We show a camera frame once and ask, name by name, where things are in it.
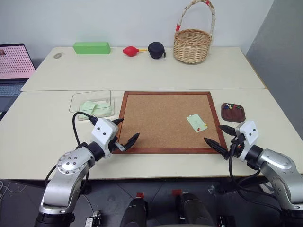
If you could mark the red rubber air blower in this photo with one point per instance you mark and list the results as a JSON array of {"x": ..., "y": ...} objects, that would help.
[{"x": 129, "y": 51}]

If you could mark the green rectangular box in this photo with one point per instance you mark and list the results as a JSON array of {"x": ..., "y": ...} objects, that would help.
[{"x": 91, "y": 48}]

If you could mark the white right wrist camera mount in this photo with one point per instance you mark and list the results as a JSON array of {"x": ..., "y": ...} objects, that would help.
[{"x": 248, "y": 132}]

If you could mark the brown wooden tray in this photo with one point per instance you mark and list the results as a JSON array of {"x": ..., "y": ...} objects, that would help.
[{"x": 233, "y": 115}]

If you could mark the pale green paper note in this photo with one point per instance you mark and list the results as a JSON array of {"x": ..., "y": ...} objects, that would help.
[
  {"x": 195, "y": 122},
  {"x": 103, "y": 110},
  {"x": 87, "y": 106}
]

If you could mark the wood-framed cork board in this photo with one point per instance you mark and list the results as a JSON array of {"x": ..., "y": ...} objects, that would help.
[{"x": 163, "y": 118}]

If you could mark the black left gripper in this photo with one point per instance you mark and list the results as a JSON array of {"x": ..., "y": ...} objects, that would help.
[{"x": 116, "y": 142}]

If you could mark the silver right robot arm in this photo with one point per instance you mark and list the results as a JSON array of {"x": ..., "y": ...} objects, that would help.
[{"x": 279, "y": 170}]

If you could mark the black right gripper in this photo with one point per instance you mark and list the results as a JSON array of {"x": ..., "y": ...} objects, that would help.
[{"x": 236, "y": 147}]

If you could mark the clear plastic box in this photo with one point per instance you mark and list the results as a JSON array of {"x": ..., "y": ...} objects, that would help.
[{"x": 78, "y": 98}]

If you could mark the black round zip case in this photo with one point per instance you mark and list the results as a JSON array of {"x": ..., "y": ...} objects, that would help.
[{"x": 155, "y": 50}]

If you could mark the small grey oval object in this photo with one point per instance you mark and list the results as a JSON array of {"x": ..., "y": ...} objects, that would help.
[{"x": 58, "y": 55}]

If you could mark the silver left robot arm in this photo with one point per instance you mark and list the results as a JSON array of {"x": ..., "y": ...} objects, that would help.
[{"x": 68, "y": 175}]

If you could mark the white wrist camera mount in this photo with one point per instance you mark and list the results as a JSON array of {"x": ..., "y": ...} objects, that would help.
[
  {"x": 248, "y": 132},
  {"x": 104, "y": 131}
]

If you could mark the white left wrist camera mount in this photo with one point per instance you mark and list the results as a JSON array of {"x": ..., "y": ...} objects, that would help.
[{"x": 104, "y": 131}]

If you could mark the laptop with pink screen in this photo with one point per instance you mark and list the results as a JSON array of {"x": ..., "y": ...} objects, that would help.
[{"x": 14, "y": 61}]

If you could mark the black rounded housing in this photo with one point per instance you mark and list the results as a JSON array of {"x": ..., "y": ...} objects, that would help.
[
  {"x": 194, "y": 210},
  {"x": 135, "y": 212}
]

